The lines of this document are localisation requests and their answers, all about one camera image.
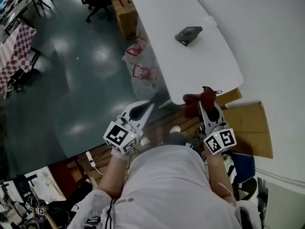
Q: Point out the white plastic bag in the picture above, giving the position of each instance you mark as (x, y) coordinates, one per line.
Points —
(47, 186)

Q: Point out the person's right forearm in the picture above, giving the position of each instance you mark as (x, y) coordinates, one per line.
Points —
(218, 173)

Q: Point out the person's left forearm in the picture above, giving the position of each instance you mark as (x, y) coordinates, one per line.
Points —
(112, 175)

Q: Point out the narrow brown cardboard piece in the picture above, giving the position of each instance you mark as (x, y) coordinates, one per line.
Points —
(228, 98)

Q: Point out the person's dark trouser legs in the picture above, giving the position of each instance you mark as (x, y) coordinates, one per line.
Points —
(181, 141)

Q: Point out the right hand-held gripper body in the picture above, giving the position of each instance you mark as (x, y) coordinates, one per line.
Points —
(220, 139)

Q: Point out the clear plastic bag red print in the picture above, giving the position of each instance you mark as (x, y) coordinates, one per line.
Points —
(143, 73)

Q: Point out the dark red cloth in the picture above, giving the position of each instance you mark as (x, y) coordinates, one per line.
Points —
(190, 99)

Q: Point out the person's left hand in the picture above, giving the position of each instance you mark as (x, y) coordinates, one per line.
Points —
(125, 124)

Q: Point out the dark red cabinet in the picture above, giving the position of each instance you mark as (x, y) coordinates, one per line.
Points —
(69, 178)

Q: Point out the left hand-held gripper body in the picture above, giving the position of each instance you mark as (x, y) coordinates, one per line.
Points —
(137, 118)

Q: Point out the flattened brown cardboard sheet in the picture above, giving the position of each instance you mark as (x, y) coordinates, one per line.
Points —
(250, 128)

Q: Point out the dark grey keypad device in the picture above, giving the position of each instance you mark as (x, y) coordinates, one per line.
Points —
(188, 35)

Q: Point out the red white checkered cloth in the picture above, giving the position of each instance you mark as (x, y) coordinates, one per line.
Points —
(16, 49)

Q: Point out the white power strip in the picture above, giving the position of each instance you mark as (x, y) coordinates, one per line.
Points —
(90, 158)

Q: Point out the brown cardboard box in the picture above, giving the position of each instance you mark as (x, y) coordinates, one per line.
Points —
(127, 20)

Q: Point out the person's white shoe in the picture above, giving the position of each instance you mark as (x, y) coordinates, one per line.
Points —
(175, 128)
(145, 141)

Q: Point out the spare hand-held gripper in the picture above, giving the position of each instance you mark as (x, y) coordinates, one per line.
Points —
(34, 208)

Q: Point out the white jacket black stripe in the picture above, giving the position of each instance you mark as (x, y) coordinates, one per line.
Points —
(95, 211)

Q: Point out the person's white shirt torso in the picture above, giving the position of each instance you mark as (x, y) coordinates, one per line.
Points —
(166, 187)

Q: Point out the blue chair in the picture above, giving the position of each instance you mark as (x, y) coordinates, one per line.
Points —
(243, 168)

